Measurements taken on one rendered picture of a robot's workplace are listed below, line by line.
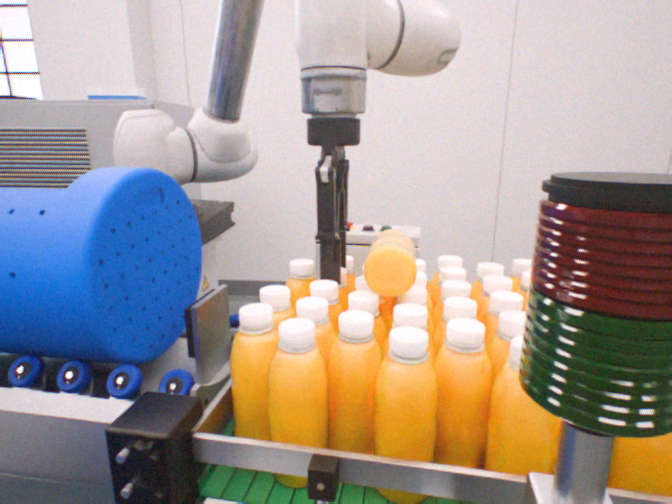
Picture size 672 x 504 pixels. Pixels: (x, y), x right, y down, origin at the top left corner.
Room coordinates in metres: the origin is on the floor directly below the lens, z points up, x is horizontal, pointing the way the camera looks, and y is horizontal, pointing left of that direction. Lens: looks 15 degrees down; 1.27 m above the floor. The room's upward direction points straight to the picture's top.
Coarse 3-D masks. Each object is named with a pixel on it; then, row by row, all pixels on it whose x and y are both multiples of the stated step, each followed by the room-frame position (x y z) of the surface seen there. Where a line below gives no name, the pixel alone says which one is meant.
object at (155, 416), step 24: (144, 408) 0.40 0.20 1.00; (168, 408) 0.40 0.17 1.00; (192, 408) 0.40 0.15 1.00; (120, 432) 0.37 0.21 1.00; (144, 432) 0.36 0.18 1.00; (168, 432) 0.36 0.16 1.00; (120, 456) 0.36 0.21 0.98; (144, 456) 0.35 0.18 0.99; (168, 456) 0.36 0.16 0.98; (192, 456) 0.39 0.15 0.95; (120, 480) 0.37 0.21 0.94; (144, 480) 0.36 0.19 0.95; (168, 480) 0.36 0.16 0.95; (192, 480) 0.39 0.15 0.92
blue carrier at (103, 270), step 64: (0, 192) 0.56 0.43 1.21; (64, 192) 0.55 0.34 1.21; (128, 192) 0.57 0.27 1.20; (0, 256) 0.51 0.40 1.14; (64, 256) 0.49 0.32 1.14; (128, 256) 0.56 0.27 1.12; (192, 256) 0.72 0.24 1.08; (0, 320) 0.51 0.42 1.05; (64, 320) 0.49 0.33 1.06; (128, 320) 0.54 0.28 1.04
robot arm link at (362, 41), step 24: (312, 0) 0.59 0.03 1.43; (336, 0) 0.58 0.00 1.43; (360, 0) 0.59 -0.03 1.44; (384, 0) 0.62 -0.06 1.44; (312, 24) 0.59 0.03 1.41; (336, 24) 0.58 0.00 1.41; (360, 24) 0.59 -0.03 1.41; (384, 24) 0.62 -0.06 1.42; (312, 48) 0.59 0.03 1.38; (336, 48) 0.59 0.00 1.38; (360, 48) 0.60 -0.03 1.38; (384, 48) 0.63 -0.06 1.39
